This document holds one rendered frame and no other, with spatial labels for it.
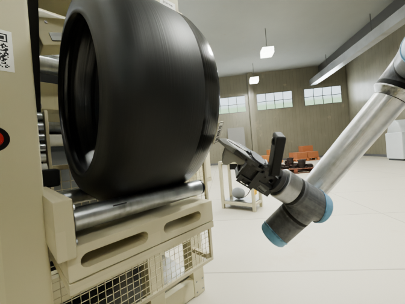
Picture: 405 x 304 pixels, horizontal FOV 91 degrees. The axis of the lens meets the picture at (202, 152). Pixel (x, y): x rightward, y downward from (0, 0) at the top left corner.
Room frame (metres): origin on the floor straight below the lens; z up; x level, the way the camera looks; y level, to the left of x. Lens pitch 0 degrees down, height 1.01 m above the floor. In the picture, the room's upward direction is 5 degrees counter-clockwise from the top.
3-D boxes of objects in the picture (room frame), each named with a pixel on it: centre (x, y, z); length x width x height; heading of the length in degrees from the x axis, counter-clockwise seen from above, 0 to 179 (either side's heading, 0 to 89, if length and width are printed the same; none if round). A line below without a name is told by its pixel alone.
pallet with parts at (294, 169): (6.99, -3.03, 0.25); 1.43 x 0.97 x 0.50; 83
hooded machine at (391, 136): (7.79, -7.83, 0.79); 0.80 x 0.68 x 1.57; 174
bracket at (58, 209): (0.46, 0.37, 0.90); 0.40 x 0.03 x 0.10; 45
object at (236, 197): (3.37, -0.59, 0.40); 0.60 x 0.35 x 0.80; 54
